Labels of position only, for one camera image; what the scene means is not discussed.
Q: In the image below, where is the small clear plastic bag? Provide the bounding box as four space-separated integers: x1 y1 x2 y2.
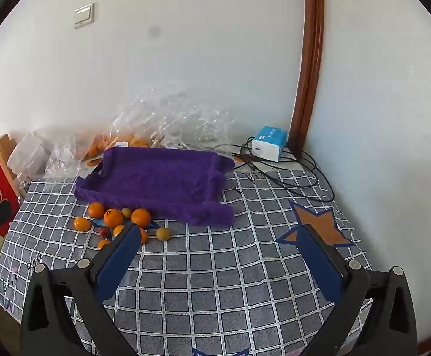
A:
44 130 107 179

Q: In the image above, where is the blue white tissue box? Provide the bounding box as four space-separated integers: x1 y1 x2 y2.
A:
251 125 289 163

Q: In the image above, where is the bagged oranges pile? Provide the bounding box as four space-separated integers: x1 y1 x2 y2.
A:
84 131 151 167

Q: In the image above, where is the purple towel covered tray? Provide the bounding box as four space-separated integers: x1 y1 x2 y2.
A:
75 147 236 228

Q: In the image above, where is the black cable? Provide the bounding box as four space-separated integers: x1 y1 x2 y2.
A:
215 142 335 203

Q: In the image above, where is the large orange tangerine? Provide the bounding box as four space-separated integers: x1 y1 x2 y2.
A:
103 209 123 228

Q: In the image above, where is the white plastic bag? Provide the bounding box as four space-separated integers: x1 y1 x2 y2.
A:
7 129 55 179

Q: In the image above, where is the grey checkered blanket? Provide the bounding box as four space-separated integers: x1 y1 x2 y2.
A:
0 169 373 356

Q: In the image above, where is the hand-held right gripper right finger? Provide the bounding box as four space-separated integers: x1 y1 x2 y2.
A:
298 224 419 356

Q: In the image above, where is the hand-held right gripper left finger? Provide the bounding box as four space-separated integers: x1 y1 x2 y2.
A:
20 223 142 356

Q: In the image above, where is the white light switch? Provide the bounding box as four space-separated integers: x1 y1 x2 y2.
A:
72 2 95 30

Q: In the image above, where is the brown wooden door frame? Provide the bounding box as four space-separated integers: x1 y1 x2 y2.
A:
287 0 326 150

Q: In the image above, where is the large clear plastic bag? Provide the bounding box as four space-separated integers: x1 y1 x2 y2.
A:
106 88 236 153

